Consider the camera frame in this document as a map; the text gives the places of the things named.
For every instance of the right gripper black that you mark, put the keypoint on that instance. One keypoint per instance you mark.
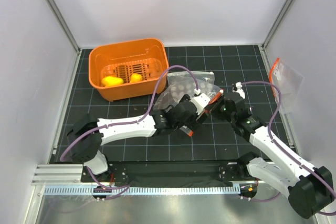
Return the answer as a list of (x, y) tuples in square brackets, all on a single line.
[(216, 105)]

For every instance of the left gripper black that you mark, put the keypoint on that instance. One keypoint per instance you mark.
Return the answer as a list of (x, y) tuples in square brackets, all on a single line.
[(194, 121)]

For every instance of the clear zip bags stack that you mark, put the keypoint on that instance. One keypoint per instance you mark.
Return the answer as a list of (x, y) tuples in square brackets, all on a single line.
[(181, 83)]

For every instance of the yellow pear toy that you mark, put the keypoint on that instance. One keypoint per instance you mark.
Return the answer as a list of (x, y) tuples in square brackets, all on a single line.
[(135, 77)]

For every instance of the orange plastic basket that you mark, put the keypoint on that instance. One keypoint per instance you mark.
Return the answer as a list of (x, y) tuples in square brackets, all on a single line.
[(144, 56)]

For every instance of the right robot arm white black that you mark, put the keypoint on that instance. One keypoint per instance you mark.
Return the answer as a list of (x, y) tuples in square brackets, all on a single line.
[(308, 189)]

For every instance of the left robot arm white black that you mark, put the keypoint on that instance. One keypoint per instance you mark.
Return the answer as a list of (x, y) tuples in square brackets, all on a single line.
[(89, 135)]

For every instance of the yellow mango toy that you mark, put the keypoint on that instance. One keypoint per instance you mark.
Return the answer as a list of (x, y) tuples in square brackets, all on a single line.
[(111, 81)]

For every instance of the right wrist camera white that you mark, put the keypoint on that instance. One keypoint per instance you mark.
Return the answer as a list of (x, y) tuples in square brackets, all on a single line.
[(238, 88)]

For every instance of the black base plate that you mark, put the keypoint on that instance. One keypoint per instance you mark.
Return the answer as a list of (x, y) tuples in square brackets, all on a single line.
[(177, 174)]

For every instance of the white slotted cable duct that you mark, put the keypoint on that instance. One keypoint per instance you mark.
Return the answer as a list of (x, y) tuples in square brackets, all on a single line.
[(65, 190)]

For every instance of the zip bag on right wall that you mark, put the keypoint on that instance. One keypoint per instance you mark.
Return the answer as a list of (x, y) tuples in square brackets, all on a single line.
[(289, 81)]

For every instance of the aluminium rail profile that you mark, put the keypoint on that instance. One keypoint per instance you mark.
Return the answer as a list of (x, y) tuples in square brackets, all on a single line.
[(57, 174)]

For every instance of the left aluminium frame post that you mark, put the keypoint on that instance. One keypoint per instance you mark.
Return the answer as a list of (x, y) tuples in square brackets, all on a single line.
[(60, 19)]

